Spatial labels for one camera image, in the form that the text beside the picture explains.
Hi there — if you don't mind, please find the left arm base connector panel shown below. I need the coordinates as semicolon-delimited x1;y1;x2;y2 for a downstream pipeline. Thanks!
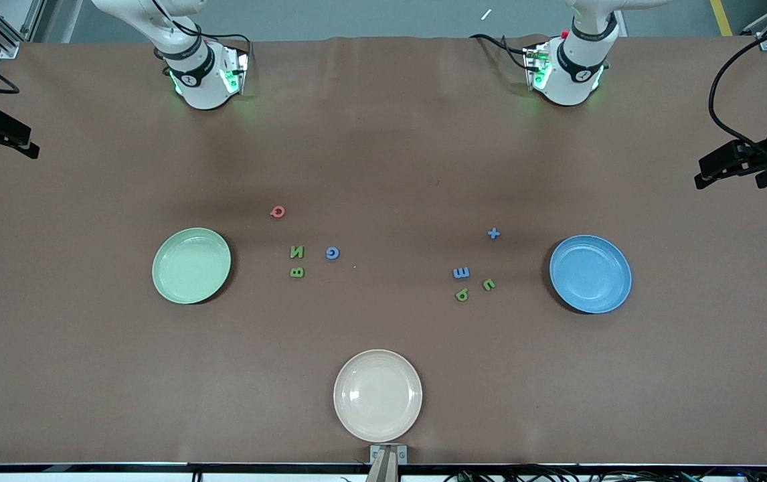
523;42;553;92

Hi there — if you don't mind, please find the right arm base connector panel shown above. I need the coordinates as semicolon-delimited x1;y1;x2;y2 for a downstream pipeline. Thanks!
220;46;251;96

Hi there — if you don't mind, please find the blue plate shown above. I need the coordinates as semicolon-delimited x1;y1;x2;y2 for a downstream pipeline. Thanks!
549;234;633;315

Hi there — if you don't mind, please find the light green plate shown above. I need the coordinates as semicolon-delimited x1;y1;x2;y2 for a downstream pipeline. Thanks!
151;227;232;305

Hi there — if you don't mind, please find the brown table mat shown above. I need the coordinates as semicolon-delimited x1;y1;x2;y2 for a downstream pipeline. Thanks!
0;35;767;466

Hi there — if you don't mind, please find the beige plate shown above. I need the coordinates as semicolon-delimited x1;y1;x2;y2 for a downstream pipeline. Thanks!
333;349;424;443

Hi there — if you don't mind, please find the black right arm base cable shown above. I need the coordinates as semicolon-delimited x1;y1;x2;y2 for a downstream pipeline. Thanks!
153;0;252;58

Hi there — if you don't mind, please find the black arm base cable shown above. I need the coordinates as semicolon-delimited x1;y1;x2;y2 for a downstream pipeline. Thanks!
153;0;252;58
469;33;539;72

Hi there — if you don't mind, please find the black left arm base cable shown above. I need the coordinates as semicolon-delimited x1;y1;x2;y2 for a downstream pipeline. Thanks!
469;33;539;72

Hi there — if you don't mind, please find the grey metal mounting bracket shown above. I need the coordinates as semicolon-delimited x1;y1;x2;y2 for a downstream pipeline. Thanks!
369;444;409;465

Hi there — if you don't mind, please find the beige camera stand post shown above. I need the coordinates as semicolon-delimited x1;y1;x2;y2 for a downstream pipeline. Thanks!
365;447;400;482

